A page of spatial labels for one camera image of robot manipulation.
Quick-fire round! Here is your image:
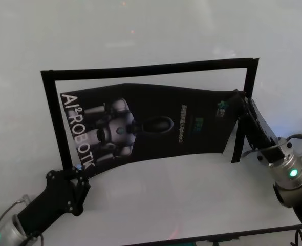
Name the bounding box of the black robot poster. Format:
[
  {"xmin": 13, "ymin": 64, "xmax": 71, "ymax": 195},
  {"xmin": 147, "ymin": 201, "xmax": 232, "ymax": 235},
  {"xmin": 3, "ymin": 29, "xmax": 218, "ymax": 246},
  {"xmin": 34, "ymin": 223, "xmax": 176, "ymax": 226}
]
[{"xmin": 60, "ymin": 83, "xmax": 245, "ymax": 180}]

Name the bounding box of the grey cable with clip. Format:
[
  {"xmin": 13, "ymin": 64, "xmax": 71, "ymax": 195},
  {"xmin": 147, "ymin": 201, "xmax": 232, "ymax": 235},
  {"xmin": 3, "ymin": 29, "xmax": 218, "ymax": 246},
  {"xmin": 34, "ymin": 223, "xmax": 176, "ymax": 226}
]
[{"xmin": 0, "ymin": 194, "xmax": 31, "ymax": 231}]

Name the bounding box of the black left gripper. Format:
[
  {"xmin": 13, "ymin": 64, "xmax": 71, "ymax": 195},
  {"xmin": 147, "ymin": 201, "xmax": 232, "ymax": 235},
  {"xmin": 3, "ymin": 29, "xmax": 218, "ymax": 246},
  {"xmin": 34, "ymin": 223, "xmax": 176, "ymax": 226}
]
[{"xmin": 17, "ymin": 166, "xmax": 91, "ymax": 234}]

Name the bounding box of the long black tape strip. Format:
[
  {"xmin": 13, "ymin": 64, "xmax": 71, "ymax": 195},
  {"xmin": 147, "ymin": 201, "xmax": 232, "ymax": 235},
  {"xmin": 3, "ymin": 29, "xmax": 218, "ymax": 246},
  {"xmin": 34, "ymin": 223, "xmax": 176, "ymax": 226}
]
[{"xmin": 40, "ymin": 57, "xmax": 260, "ymax": 80}]

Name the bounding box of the short black tape strip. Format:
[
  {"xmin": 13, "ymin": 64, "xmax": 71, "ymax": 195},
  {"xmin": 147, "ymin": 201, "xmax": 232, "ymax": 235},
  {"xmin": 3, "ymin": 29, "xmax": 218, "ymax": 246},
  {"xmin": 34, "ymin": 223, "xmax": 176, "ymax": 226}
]
[
  {"xmin": 231, "ymin": 58, "xmax": 260, "ymax": 163},
  {"xmin": 40, "ymin": 70, "xmax": 74, "ymax": 170}
]

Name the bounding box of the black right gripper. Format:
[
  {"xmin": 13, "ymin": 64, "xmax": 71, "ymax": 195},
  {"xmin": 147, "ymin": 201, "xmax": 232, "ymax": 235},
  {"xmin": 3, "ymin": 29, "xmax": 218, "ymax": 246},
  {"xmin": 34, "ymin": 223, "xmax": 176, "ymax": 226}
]
[{"xmin": 226, "ymin": 88, "xmax": 282, "ymax": 154}]

